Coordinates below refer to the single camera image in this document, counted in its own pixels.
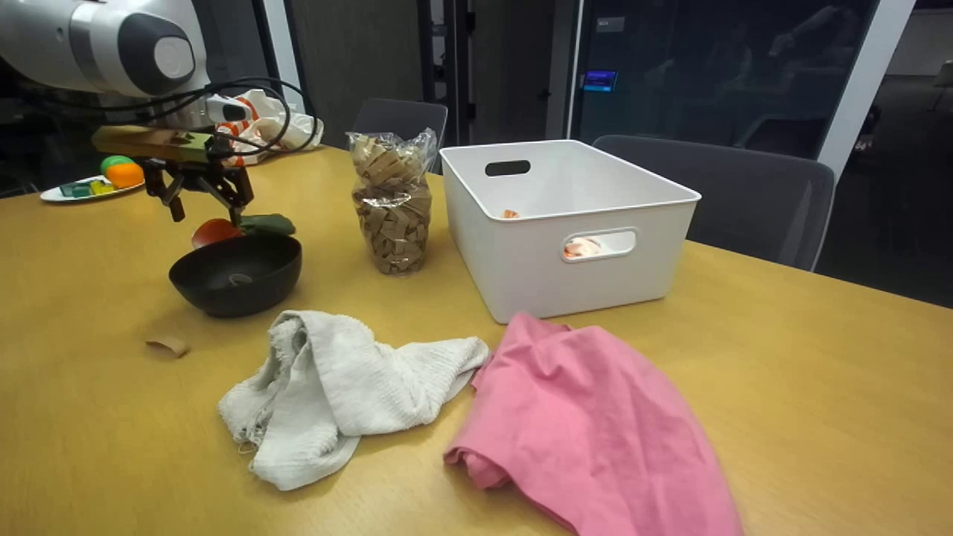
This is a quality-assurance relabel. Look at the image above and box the grey office chair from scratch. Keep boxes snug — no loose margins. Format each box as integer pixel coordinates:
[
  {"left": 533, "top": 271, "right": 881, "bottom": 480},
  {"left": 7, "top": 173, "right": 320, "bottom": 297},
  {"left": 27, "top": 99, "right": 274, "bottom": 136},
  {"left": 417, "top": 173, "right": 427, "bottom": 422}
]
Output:
[
  {"left": 595, "top": 133, "right": 837, "bottom": 271},
  {"left": 353, "top": 99, "right": 451, "bottom": 146}
]

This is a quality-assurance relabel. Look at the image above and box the white plastic storage bin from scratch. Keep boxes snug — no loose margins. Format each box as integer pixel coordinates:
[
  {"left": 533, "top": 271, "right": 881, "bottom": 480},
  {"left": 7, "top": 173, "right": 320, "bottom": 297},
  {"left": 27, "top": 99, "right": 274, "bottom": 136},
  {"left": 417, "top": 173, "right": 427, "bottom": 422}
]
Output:
[{"left": 442, "top": 139, "right": 701, "bottom": 320}]

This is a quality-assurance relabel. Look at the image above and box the grey office chair left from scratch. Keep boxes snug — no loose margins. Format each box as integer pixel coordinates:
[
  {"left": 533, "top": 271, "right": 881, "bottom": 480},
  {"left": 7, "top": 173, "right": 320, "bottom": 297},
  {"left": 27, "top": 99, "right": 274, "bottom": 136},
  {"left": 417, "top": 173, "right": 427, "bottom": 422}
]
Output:
[{"left": 353, "top": 99, "right": 451, "bottom": 146}]

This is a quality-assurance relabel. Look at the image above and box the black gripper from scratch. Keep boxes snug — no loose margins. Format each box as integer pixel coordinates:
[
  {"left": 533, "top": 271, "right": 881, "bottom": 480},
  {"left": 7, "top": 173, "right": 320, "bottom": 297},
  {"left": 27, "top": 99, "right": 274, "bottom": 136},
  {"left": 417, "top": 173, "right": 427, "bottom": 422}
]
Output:
[{"left": 144, "top": 157, "right": 253, "bottom": 227}]

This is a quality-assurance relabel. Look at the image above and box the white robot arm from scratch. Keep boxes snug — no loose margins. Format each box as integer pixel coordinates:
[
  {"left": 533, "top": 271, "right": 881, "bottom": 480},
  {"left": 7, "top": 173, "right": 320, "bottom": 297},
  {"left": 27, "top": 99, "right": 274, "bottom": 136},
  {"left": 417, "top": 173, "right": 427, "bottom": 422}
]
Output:
[{"left": 0, "top": 0, "right": 253, "bottom": 224}]

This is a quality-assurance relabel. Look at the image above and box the grey office chair right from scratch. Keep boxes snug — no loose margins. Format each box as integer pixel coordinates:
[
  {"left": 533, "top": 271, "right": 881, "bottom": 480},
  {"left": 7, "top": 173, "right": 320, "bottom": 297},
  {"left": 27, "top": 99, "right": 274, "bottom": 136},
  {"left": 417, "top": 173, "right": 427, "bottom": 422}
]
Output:
[{"left": 595, "top": 133, "right": 837, "bottom": 271}]

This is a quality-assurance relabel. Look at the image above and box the orange white plastic bag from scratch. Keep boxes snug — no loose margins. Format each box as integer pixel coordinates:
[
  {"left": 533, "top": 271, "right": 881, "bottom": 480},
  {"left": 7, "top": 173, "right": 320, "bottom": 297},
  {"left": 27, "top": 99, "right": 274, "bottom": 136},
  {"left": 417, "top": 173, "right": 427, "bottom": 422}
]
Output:
[{"left": 208, "top": 90, "right": 326, "bottom": 157}]

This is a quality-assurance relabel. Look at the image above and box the clear bag of rubber bands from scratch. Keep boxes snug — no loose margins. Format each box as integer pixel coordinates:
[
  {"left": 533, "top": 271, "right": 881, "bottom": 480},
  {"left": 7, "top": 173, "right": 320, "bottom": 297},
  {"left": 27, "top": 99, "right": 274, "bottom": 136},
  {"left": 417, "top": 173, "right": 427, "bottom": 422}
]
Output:
[{"left": 348, "top": 128, "right": 438, "bottom": 273}]

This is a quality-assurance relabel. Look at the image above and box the wrist camera wooden mount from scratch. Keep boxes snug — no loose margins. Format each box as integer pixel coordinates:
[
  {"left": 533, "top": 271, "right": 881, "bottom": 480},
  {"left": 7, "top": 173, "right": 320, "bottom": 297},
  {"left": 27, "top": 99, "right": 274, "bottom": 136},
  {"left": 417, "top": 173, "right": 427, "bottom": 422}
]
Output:
[{"left": 94, "top": 125, "right": 234, "bottom": 164}]

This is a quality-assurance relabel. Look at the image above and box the pink cloth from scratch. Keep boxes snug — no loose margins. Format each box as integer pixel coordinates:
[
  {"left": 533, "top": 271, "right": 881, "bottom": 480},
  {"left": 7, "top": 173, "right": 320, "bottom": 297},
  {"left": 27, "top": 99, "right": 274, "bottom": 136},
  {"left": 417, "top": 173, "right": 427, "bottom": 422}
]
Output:
[{"left": 448, "top": 313, "right": 743, "bottom": 536}]

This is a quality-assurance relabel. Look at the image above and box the black bowl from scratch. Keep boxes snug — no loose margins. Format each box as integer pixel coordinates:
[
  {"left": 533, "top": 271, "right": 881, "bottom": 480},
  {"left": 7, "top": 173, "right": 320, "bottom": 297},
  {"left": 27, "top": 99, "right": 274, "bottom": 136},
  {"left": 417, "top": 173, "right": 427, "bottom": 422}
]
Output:
[{"left": 169, "top": 234, "right": 304, "bottom": 317}]

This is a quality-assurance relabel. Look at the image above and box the red plush radish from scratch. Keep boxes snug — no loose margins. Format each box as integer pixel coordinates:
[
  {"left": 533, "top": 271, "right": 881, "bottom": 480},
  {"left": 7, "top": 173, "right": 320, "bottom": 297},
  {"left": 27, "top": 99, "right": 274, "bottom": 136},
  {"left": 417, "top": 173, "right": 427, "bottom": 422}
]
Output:
[{"left": 192, "top": 215, "right": 295, "bottom": 247}]

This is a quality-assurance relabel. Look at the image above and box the white grey cloth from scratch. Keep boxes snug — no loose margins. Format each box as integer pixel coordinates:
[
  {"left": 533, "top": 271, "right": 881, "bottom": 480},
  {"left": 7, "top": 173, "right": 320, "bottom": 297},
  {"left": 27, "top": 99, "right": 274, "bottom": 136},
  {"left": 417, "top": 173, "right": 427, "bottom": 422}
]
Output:
[{"left": 217, "top": 310, "right": 488, "bottom": 492}]

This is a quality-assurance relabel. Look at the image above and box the white plate with toys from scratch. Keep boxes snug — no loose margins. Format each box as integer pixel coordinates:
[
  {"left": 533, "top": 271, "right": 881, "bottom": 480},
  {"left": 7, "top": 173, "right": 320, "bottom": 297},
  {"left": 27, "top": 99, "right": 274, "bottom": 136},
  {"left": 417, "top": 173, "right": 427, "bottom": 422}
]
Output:
[{"left": 40, "top": 154, "right": 147, "bottom": 204}]

